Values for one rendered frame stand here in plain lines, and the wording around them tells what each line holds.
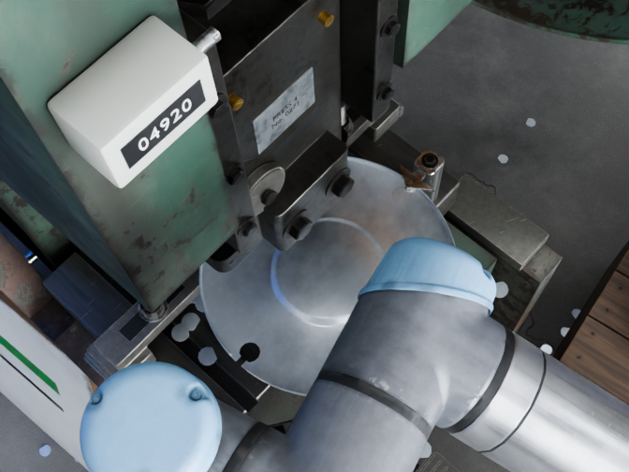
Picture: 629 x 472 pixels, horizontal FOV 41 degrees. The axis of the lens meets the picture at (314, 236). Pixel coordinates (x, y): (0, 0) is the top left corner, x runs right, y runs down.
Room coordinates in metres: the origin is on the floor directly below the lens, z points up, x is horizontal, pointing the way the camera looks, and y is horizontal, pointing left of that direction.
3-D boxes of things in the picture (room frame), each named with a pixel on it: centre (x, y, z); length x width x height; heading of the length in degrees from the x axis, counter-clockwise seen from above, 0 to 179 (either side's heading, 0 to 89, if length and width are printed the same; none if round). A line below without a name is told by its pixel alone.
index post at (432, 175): (0.48, -0.14, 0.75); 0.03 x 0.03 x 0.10; 43
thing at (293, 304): (0.36, -0.01, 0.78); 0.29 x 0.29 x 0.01
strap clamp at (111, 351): (0.34, 0.20, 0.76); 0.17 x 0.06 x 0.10; 133
